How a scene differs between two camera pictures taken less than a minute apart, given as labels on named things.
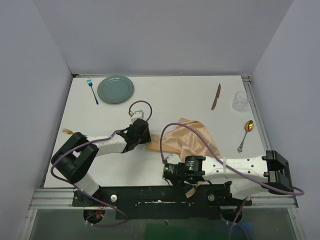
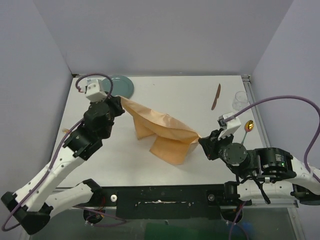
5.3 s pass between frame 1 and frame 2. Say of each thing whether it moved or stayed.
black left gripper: moved
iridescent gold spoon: stayed
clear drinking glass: stayed
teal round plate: stayed
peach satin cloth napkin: moved
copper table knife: stayed
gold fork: stayed
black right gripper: moved
